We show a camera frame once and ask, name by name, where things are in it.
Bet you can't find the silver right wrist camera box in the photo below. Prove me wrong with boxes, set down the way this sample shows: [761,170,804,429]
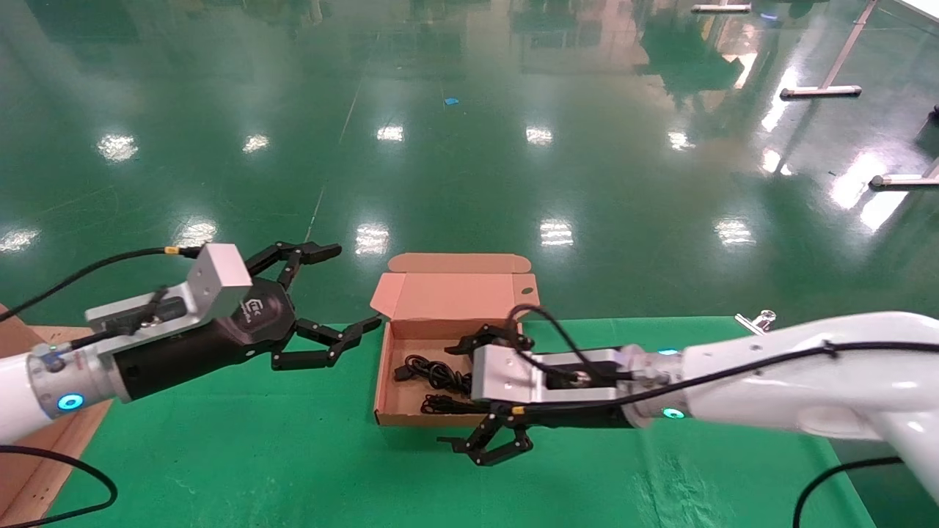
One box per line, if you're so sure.
[471,343,639,404]

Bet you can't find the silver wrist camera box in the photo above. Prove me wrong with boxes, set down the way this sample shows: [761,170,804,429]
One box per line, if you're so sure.
[471,343,639,404]
[87,244,252,345]

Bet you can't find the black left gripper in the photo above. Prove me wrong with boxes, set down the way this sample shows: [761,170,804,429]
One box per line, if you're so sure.
[114,242,383,402]

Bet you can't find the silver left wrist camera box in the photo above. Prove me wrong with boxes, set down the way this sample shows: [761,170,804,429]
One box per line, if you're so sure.
[87,244,252,345]

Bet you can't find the large printed brown carton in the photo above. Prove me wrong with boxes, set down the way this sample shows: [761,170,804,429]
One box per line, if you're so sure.
[0,304,96,477]

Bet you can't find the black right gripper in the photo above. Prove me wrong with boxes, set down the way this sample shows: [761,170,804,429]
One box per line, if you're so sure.
[438,325,639,467]

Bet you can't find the black left loose cable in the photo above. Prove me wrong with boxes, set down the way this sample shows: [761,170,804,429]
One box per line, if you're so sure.
[0,444,118,528]

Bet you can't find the black loose cable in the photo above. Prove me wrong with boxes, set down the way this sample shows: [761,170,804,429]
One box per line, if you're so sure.
[0,444,118,528]
[794,457,905,528]

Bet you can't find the silver metal binder clip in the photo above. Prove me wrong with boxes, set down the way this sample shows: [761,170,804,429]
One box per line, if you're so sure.
[735,309,777,334]

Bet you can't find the black right loose cable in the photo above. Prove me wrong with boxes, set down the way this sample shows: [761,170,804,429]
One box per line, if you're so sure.
[794,457,905,528]

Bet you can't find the green table cloth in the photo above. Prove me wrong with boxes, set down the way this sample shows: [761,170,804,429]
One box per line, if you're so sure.
[44,317,877,528]

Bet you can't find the open brown cardboard box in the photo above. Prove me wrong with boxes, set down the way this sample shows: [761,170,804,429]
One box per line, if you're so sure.
[369,254,541,428]

